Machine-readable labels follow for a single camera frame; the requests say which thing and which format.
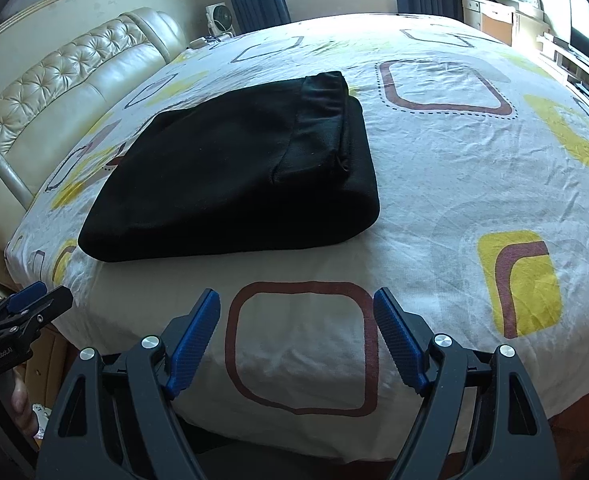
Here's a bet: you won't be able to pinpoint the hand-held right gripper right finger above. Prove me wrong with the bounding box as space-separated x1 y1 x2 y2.
373 286 560 480

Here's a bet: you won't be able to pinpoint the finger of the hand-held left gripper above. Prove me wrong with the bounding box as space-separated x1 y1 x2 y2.
0 286 74 348
0 281 49 318

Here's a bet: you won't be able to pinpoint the black pants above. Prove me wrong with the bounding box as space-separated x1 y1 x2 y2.
78 71 381 264

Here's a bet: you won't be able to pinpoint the bed with patterned white sheet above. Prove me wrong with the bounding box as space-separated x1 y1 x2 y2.
2 12 589 461

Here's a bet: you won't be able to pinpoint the person's left hand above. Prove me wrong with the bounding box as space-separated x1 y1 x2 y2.
10 374 41 438

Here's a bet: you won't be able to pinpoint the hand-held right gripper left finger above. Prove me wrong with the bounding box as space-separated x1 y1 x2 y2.
37 287 222 480

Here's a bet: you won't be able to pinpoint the white fan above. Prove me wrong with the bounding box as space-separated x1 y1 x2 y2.
205 2 235 38

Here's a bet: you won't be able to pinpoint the beige tufted leather headboard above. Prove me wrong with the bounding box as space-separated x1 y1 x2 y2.
0 7 188 281

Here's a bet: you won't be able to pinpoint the white dressing table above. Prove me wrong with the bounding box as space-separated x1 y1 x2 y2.
459 0 545 46

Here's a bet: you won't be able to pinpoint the white television stand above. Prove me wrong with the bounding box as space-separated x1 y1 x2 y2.
537 32 589 111

